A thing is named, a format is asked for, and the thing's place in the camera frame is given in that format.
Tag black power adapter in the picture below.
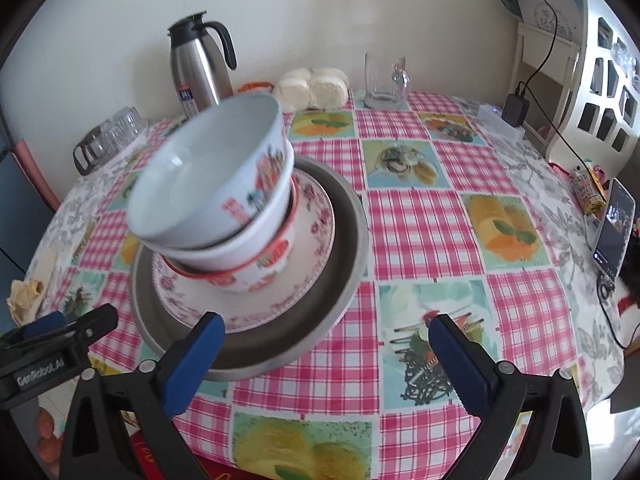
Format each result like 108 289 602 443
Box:
501 92 529 128

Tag upturned clear glass cups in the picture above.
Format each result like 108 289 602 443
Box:
101 106 149 152

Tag glass teapot black handle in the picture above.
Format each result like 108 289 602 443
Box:
72 127 114 177

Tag white lattice shelf rack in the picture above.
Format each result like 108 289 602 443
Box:
511 0 639 177

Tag smartphone with lit screen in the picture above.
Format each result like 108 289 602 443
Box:
591 178 636 283

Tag crumpled paper napkin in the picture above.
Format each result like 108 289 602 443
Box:
6 280 44 326

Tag white power strip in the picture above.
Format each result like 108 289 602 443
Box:
477 104 525 142

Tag strawberry pattern bowl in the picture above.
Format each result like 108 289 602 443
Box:
162 180 299 292

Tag oval pink floral plate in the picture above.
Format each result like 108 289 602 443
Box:
151 168 336 334

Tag colourful candy tube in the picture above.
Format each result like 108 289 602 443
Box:
570 168 606 218

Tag stainless steel thermos jug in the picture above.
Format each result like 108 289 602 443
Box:
168 11 236 118

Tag clear glass mug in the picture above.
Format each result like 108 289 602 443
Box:
363 52 411 110

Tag person's left hand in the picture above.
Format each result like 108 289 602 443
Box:
36 408 62 474

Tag orange snack packet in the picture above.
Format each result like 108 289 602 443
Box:
236 81 274 94

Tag checkered picture tablecloth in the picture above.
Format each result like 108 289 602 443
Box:
24 88 626 480

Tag black charging cable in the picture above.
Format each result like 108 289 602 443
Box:
514 0 640 351

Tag dark blue refrigerator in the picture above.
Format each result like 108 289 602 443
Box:
0 144 53 333

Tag white bowl red print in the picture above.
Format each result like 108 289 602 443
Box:
126 93 286 249

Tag bag of white buns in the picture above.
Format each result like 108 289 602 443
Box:
271 67 349 113

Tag plain white bowl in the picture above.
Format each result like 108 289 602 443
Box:
143 140 295 272

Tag round stainless steel tray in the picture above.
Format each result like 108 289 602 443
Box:
130 155 369 382

